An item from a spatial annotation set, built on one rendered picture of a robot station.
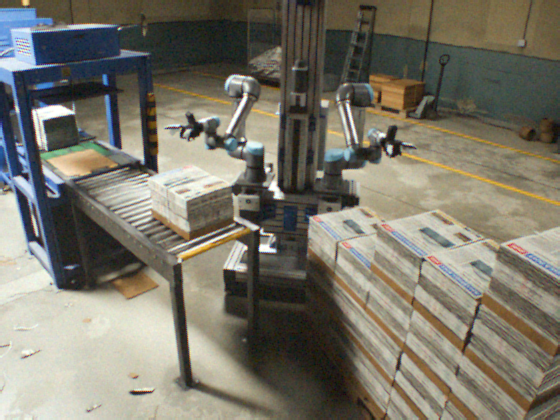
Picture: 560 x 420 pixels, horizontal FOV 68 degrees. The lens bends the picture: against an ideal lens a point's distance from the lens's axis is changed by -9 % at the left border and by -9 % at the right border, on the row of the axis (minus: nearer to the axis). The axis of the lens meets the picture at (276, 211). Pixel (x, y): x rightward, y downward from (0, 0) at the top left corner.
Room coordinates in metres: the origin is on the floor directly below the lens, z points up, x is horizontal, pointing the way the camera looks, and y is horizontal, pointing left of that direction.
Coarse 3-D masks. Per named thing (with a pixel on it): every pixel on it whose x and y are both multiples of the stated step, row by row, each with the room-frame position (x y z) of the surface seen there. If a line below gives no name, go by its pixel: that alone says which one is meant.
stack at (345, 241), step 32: (320, 224) 2.09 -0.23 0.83; (352, 224) 2.11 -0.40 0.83; (320, 256) 2.05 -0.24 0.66; (352, 256) 1.80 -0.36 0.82; (320, 288) 2.03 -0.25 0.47; (352, 288) 1.77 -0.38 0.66; (384, 288) 1.57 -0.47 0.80; (320, 320) 2.00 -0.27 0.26; (352, 320) 1.73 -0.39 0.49; (384, 320) 1.53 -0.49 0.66; (416, 320) 1.37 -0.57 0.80; (320, 352) 1.99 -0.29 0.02; (352, 352) 1.70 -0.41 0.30; (384, 352) 1.48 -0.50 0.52; (416, 352) 1.33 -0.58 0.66; (448, 352) 1.19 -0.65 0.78; (352, 384) 1.65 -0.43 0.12; (384, 384) 1.45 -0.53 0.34; (416, 384) 1.29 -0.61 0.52; (448, 384) 1.15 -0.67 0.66; (416, 416) 1.24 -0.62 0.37
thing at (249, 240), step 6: (132, 162) 3.00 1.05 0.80; (138, 168) 2.89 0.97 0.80; (144, 168) 2.89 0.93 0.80; (150, 174) 2.78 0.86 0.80; (156, 174) 2.79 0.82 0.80; (234, 216) 2.21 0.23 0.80; (240, 222) 2.14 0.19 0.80; (246, 222) 2.14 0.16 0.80; (252, 228) 2.08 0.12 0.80; (258, 228) 2.08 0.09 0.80; (246, 234) 2.10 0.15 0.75; (252, 234) 2.06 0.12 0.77; (258, 234) 2.08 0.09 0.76; (240, 240) 2.13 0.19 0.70; (246, 240) 2.10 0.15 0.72; (252, 240) 2.06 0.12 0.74; (258, 240) 2.08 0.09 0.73; (252, 246) 2.06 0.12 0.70; (258, 246) 2.08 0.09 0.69
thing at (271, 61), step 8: (256, 8) 10.59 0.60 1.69; (264, 8) 10.76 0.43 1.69; (272, 8) 10.94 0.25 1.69; (264, 16) 10.75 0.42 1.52; (248, 24) 10.43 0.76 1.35; (264, 24) 10.75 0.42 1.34; (248, 32) 10.43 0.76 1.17; (248, 40) 10.43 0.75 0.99; (272, 40) 10.96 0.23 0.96; (248, 48) 10.40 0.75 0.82; (256, 48) 10.22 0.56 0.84; (272, 48) 9.87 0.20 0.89; (280, 48) 10.09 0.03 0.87; (248, 56) 10.40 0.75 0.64; (264, 56) 10.31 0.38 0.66; (272, 56) 9.88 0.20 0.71; (280, 56) 9.79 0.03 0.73; (248, 64) 10.41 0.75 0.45; (256, 64) 10.30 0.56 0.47; (264, 64) 10.21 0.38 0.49; (272, 64) 10.04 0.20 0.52; (280, 64) 9.71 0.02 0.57; (248, 72) 10.39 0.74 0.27; (264, 72) 10.13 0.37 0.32; (272, 72) 10.28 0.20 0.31; (280, 72) 9.81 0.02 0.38; (272, 80) 9.86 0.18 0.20; (280, 80) 9.76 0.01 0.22
